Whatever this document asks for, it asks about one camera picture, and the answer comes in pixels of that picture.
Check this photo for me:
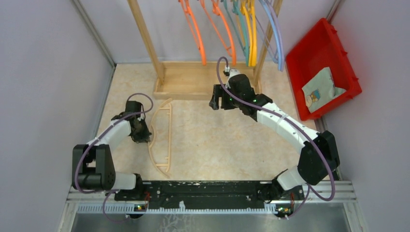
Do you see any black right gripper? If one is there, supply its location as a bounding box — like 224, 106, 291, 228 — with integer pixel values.
209, 84, 243, 110

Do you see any beige plastic hanger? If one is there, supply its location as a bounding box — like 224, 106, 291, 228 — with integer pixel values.
147, 98, 173, 179

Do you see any orange plastic hanger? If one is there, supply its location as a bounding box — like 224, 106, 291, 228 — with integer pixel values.
199, 0, 237, 66
178, 0, 206, 66

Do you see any yellow plastic hanger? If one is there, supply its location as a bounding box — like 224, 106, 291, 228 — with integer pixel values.
248, 0, 257, 67
235, 0, 252, 67

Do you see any teal plastic hanger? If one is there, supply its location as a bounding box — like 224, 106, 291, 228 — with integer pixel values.
221, 0, 249, 66

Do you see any lilac plastic hanger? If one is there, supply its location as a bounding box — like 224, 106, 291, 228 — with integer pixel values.
256, 0, 285, 72

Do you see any light blue plastic hanger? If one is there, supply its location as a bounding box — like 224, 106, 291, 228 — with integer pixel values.
256, 0, 285, 71

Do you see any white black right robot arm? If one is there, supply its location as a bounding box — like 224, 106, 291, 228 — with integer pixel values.
209, 73, 340, 199

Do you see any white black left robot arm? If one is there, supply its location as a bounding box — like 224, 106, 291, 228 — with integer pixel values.
72, 101, 151, 200

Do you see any wooden hanger rack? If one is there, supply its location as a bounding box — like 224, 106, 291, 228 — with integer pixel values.
128, 0, 270, 100

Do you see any printed cloth in bin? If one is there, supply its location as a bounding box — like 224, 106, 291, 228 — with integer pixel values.
302, 67, 346, 113

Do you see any red plastic bin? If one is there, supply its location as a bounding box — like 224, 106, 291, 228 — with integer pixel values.
286, 18, 362, 121

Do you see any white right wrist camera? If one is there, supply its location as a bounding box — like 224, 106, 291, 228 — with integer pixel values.
223, 66, 241, 79

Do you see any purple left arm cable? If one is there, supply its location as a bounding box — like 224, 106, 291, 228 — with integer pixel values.
73, 93, 154, 223

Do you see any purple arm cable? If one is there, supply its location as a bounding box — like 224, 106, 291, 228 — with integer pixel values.
216, 57, 336, 220
73, 93, 154, 223

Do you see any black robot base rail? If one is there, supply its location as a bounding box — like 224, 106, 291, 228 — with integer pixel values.
76, 180, 305, 219

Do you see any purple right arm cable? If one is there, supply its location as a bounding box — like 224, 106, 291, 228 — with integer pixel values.
216, 57, 336, 220

